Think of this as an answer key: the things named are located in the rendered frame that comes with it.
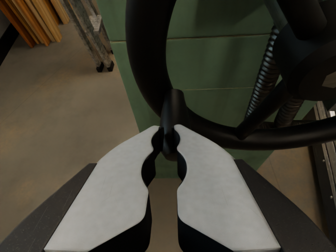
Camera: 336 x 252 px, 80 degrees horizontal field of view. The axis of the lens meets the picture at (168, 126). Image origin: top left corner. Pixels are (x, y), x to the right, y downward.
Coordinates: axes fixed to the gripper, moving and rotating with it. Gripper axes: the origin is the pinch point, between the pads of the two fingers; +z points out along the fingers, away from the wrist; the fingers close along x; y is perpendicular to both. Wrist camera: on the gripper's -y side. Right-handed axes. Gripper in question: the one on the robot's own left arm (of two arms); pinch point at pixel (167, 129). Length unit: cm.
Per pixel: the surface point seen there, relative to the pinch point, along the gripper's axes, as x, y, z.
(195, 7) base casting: 3.9, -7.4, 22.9
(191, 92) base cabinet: 4.1, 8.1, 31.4
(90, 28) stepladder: -45, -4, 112
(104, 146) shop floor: -36, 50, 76
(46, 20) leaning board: -87, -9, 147
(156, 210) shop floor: -9, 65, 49
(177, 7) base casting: 1.3, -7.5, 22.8
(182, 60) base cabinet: 2.1, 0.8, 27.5
